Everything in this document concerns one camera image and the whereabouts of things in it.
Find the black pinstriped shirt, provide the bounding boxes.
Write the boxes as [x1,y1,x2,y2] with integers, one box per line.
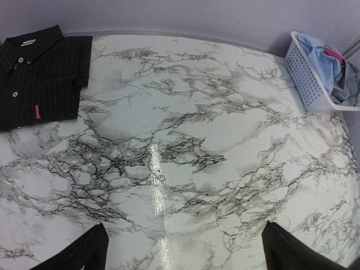
[1,25,93,132]

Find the red garment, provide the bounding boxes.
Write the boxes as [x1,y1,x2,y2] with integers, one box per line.
[324,48,345,66]

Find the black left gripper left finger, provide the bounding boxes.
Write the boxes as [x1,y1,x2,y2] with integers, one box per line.
[31,223,109,270]

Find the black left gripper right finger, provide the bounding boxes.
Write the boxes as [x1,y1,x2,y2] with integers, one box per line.
[262,222,346,269]

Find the grey denim jeans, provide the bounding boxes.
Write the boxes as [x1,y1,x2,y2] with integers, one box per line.
[330,60,359,106]

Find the light blue shirt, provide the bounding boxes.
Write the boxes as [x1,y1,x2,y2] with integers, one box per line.
[297,34,341,94]

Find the white plastic laundry basket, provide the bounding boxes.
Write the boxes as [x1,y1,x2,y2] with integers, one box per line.
[284,31,359,113]

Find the right aluminium corner post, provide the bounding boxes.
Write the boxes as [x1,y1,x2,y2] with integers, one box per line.
[341,37,360,59]

